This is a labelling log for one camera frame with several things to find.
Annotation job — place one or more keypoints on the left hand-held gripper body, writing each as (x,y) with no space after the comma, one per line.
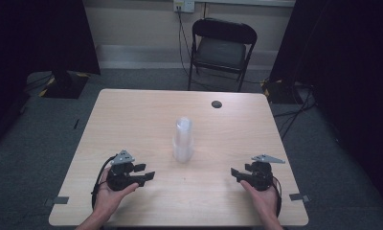
(120,179)

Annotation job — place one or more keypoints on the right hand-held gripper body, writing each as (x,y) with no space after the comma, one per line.
(260,175)

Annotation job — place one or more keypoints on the person's left hand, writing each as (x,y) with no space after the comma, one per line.
(111,196)

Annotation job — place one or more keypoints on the person's right hand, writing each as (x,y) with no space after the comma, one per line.
(263,201)

